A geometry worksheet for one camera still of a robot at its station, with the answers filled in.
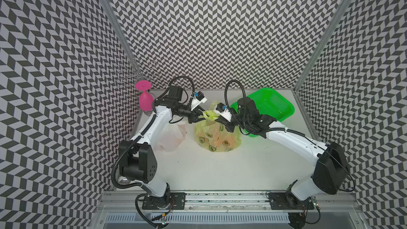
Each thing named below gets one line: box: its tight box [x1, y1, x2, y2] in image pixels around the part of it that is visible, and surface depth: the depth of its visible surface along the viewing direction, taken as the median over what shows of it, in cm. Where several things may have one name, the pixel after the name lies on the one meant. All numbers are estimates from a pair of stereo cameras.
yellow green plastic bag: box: [194, 100, 242, 153], surface depth 82 cm
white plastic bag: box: [154, 121, 188, 152], surface depth 86 cm
